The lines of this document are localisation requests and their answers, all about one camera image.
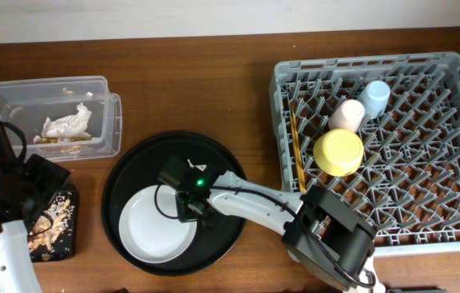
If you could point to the yellow bowl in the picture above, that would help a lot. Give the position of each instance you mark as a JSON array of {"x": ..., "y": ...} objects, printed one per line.
[{"x": 338, "y": 152}]

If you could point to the light blue cup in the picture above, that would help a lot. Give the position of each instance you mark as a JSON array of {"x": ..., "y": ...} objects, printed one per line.
[{"x": 374, "y": 98}]

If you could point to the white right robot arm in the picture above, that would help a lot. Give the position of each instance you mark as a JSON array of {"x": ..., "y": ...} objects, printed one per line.
[{"x": 319, "y": 230}]

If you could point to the white tissue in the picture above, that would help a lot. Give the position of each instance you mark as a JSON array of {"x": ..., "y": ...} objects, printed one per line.
[{"x": 68, "y": 126}]

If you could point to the white round plate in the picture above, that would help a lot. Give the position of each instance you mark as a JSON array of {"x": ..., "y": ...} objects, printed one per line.
[{"x": 149, "y": 229}]

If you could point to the gold foil wrapper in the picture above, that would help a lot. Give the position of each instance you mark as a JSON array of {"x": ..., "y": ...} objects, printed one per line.
[{"x": 60, "y": 140}]

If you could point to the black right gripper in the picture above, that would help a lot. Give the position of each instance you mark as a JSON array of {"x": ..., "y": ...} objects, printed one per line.
[{"x": 182, "y": 208}]

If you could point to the food scraps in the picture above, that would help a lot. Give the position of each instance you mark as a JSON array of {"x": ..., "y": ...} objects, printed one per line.
[{"x": 52, "y": 225}]

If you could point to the clear plastic waste bin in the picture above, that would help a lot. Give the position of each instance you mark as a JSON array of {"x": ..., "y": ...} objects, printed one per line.
[{"x": 27, "y": 104}]

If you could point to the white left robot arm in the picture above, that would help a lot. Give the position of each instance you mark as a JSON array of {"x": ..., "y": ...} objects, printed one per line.
[{"x": 28, "y": 185}]

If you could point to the black rectangular waste bin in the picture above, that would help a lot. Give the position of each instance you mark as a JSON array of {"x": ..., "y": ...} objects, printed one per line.
[{"x": 65, "y": 248}]

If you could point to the round black tray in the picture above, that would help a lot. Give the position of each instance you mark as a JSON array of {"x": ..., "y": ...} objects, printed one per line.
[{"x": 139, "y": 169}]

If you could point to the grey plastic dishwasher rack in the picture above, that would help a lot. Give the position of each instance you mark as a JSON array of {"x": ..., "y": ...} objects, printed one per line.
[{"x": 408, "y": 184}]

